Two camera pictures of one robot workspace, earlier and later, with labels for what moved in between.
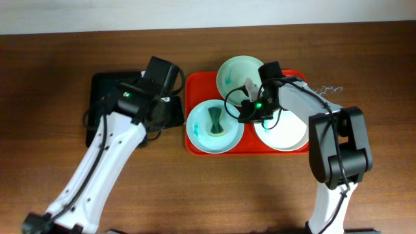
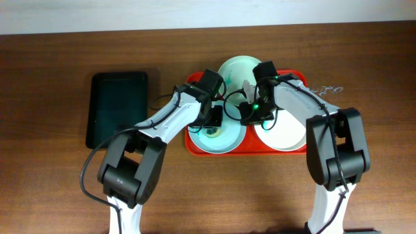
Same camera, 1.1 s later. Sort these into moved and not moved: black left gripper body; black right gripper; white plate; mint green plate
Moved: black left gripper body
Not moved: white plate; black right gripper; mint green plate
